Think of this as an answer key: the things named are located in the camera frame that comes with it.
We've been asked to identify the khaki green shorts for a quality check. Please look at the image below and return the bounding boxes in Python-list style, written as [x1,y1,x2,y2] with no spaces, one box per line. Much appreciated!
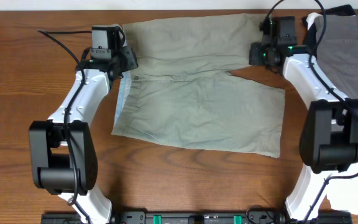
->
[112,14,285,158]

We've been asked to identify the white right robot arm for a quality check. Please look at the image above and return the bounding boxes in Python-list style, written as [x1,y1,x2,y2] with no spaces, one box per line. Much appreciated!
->
[249,42,358,223]

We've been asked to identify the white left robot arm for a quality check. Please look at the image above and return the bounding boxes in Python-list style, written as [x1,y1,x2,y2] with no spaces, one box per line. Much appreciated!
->
[29,46,138,223]

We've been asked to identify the black folded garment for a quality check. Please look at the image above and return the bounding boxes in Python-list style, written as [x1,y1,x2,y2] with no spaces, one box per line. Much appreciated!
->
[301,4,356,50]

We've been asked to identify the grey folded shorts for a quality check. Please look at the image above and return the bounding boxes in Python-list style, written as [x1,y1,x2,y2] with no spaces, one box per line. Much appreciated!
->
[317,15,358,99]

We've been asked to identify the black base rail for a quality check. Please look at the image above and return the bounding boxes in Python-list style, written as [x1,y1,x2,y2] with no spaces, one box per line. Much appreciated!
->
[40,210,353,224]

